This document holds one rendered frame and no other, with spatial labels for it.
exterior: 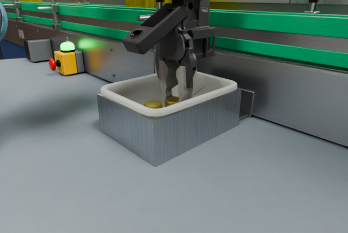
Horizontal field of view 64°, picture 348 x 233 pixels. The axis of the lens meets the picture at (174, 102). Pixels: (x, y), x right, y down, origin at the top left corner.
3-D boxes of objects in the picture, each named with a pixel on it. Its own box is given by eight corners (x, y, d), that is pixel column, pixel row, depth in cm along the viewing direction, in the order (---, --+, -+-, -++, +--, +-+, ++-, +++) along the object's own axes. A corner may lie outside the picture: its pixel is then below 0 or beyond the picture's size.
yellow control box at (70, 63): (85, 73, 95) (82, 51, 93) (63, 77, 91) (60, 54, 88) (76, 69, 100) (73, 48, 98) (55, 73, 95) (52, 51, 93)
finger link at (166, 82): (187, 100, 59) (192, 58, 55) (165, 106, 56) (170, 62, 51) (177, 94, 61) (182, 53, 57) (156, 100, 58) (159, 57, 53)
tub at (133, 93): (240, 123, 57) (243, 82, 54) (155, 165, 43) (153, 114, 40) (180, 101, 69) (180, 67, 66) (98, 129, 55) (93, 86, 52)
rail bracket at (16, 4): (24, 22, 136) (18, -7, 131) (7, 23, 132) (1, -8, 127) (22, 22, 139) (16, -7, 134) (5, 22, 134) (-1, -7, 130)
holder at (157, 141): (252, 117, 61) (257, 83, 58) (155, 167, 43) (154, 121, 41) (195, 98, 73) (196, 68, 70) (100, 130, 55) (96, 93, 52)
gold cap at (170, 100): (172, 125, 53) (172, 103, 51) (160, 119, 55) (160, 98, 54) (186, 119, 55) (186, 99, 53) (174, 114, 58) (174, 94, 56)
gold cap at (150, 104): (151, 130, 51) (150, 108, 49) (140, 124, 53) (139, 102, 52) (167, 125, 53) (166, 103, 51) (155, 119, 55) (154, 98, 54)
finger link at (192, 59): (199, 87, 49) (194, 36, 47) (193, 89, 48) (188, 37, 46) (181, 85, 53) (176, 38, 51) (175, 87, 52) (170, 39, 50)
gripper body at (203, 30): (215, 59, 53) (219, -10, 49) (182, 67, 48) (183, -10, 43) (187, 54, 58) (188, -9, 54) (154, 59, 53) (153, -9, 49)
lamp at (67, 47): (77, 51, 93) (76, 42, 92) (64, 53, 90) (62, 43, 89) (71, 49, 96) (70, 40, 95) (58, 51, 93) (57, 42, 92)
